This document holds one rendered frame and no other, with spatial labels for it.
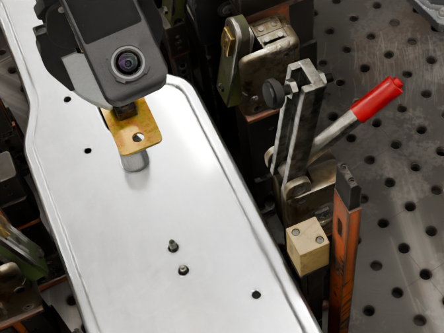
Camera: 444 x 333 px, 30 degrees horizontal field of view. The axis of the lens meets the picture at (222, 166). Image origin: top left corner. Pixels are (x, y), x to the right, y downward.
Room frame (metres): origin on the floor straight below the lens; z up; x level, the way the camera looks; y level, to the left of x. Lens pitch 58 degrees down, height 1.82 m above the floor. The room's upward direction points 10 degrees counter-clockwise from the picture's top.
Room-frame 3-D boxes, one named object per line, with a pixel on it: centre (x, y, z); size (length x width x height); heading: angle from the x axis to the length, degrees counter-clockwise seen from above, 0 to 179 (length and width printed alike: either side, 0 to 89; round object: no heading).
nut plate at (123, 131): (0.42, 0.07, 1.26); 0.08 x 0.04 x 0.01; 14
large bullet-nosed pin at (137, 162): (0.53, 0.10, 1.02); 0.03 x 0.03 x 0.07
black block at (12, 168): (0.56, 0.28, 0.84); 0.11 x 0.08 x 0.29; 104
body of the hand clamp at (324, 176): (0.45, -0.09, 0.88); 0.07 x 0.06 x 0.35; 104
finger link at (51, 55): (0.42, 0.10, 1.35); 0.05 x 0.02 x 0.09; 104
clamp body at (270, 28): (0.63, -0.08, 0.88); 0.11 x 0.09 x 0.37; 104
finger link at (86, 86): (0.44, 0.10, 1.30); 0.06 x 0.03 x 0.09; 14
